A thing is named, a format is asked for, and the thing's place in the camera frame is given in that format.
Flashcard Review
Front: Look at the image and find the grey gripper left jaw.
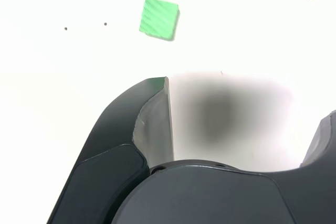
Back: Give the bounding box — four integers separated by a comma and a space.
47, 76, 176, 224

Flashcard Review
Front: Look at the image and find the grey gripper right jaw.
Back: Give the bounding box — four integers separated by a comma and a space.
112, 111, 336, 224

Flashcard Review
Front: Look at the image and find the green cube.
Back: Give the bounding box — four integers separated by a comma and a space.
138, 0, 181, 42

